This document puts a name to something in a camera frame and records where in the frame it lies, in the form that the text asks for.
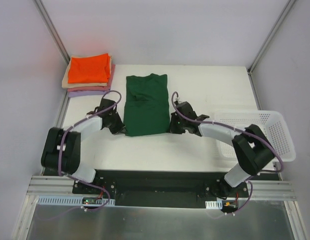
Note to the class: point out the left white cable duct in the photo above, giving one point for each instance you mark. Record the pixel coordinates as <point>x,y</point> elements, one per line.
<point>75,201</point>

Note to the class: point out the white plastic perforated basket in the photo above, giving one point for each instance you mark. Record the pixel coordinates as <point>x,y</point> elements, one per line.
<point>270,122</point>

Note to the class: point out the aluminium corner post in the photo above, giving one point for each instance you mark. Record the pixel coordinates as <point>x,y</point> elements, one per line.
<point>43,12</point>
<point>288,7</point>

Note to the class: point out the dark green t-shirt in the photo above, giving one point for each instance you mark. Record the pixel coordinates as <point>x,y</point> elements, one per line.
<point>146,110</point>

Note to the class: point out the folded pink t-shirt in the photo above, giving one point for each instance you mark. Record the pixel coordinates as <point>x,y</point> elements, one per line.
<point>96,88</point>

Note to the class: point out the right white cable duct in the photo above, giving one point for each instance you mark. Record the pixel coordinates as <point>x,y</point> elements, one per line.
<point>214,205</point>

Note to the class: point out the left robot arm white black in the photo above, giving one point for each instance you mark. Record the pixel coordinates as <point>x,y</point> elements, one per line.
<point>62,149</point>

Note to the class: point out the folded lavender t-shirt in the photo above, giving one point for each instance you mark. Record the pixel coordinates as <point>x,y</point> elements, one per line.
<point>86,93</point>

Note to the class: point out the right aluminium corner post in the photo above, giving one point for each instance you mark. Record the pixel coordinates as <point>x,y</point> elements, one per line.
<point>288,7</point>

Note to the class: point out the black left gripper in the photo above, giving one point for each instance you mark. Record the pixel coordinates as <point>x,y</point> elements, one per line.
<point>117,126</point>

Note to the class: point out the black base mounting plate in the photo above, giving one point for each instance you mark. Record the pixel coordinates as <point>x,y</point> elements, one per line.
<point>159,189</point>

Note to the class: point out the left aluminium corner post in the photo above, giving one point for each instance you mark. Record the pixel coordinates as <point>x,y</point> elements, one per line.
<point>43,12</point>

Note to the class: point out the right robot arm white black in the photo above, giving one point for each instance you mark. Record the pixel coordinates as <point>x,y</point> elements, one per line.
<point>252,149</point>

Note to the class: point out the white cable duct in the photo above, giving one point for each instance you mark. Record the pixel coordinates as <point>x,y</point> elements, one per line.
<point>214,205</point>
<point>75,201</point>

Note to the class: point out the folded beige t-shirt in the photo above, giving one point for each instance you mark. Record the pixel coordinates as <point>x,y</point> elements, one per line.
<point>66,81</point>

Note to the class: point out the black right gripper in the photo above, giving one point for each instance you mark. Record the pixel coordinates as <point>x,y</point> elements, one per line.
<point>174,124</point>

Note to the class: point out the folded orange t-shirt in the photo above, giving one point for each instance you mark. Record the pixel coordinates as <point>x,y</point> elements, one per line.
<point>88,68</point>

